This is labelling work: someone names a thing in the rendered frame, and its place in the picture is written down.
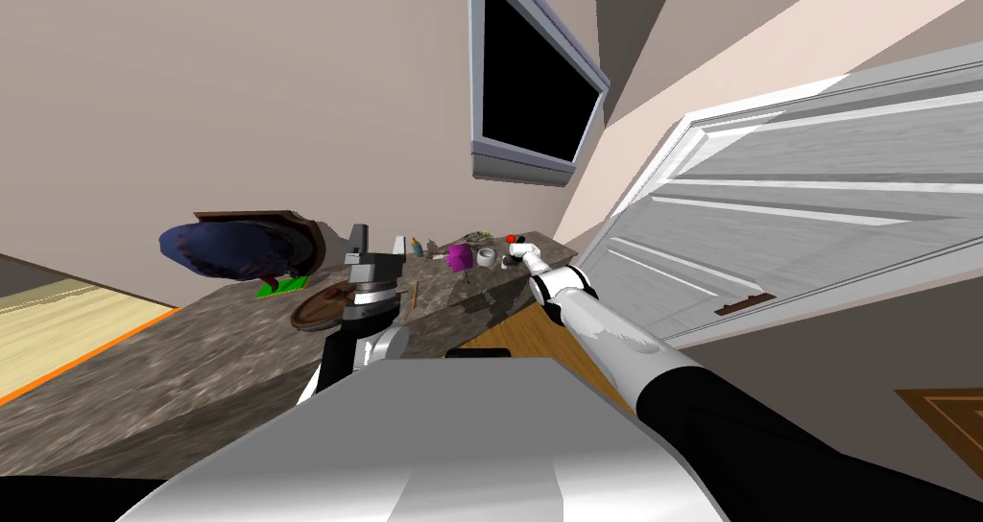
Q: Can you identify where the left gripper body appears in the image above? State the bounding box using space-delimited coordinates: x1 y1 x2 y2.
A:
343 251 407 293

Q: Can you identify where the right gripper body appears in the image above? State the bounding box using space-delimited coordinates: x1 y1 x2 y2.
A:
508 243 552 278

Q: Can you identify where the brown round plate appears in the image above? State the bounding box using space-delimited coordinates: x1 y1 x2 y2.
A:
289 283 359 334

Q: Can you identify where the green book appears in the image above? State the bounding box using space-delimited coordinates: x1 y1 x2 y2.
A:
254 275 311 300

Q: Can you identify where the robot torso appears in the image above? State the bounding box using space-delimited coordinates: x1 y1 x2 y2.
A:
114 347 731 522

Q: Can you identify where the grey marble table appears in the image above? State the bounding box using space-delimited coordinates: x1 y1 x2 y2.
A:
0 229 579 481

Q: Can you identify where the white panelled door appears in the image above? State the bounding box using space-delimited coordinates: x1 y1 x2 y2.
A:
574 41 983 351

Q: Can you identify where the yellow rug with orange edge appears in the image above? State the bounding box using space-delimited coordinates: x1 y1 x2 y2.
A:
0 278 182 409

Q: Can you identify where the brown floor mat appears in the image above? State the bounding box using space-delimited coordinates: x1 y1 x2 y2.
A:
894 387 983 482

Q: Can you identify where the black window with grey frame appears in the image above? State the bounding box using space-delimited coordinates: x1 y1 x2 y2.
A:
468 0 612 189

